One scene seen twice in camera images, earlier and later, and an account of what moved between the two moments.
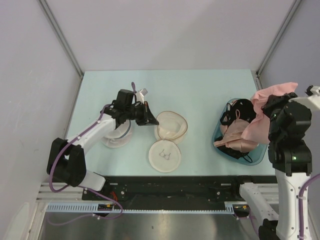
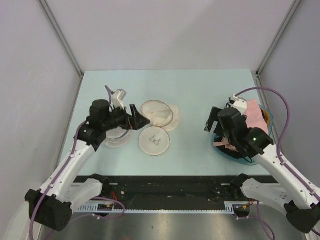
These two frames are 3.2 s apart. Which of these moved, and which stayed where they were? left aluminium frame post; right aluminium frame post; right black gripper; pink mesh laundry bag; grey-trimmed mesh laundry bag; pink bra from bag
Moved: pink mesh laundry bag; pink bra from bag; right black gripper
Stayed: left aluminium frame post; right aluminium frame post; grey-trimmed mesh laundry bag
